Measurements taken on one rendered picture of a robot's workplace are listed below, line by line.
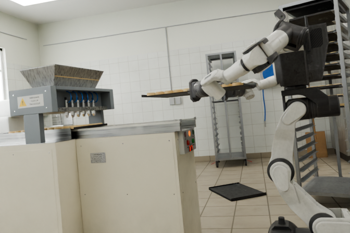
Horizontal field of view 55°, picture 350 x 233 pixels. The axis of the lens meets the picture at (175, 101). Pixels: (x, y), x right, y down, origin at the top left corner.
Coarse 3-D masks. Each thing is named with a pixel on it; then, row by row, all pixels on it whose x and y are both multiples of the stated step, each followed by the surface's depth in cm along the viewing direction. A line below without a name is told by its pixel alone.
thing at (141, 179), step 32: (96, 160) 211; (128, 160) 203; (160, 160) 196; (192, 160) 218; (96, 192) 211; (128, 192) 203; (160, 192) 196; (192, 192) 212; (96, 224) 211; (128, 224) 203; (160, 224) 196; (192, 224) 206
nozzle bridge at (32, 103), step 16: (16, 96) 208; (32, 96) 204; (48, 96) 200; (64, 96) 224; (80, 96) 240; (96, 96) 260; (112, 96) 266; (16, 112) 209; (32, 112) 204; (48, 112) 202; (64, 112) 234; (96, 112) 268; (32, 128) 204
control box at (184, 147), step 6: (180, 132) 197; (186, 132) 203; (192, 132) 213; (180, 138) 197; (186, 138) 202; (180, 144) 197; (186, 144) 201; (192, 144) 212; (180, 150) 197; (186, 150) 200
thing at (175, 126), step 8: (88, 128) 214; (96, 128) 212; (104, 128) 210; (112, 128) 208; (120, 128) 206; (128, 128) 204; (136, 128) 202; (144, 128) 201; (152, 128) 199; (160, 128) 197; (168, 128) 195; (176, 128) 194; (72, 136) 218; (80, 136) 216; (88, 136) 214; (96, 136) 212; (104, 136) 210
